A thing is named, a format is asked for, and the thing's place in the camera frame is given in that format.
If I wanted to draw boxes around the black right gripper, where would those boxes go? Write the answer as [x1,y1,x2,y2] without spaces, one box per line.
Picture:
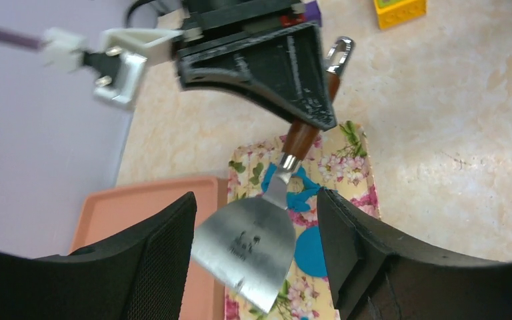
[175,1,336,131]

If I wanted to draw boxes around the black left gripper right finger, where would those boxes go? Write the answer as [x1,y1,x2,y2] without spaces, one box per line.
[317,189,512,319]

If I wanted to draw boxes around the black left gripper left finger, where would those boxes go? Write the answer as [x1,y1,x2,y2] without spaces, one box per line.
[0,192,198,320]

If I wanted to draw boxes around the metal scraper wooden handle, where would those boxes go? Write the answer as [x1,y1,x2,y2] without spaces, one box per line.
[189,36,356,315]

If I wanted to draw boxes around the blue dough scrap ring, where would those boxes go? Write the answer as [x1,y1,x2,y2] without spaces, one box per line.
[260,162,323,214]

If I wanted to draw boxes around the blue dough piece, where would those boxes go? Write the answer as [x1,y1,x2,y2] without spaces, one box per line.
[294,226,327,278]

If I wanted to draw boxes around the purple toy block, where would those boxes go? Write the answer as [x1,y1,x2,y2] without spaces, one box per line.
[304,1,322,27]

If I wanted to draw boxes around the pink rectangular tray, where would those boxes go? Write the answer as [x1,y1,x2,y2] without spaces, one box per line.
[72,176,227,319]

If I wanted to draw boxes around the yellow red blue toy block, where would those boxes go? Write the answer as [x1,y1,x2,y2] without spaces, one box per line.
[373,0,427,30]

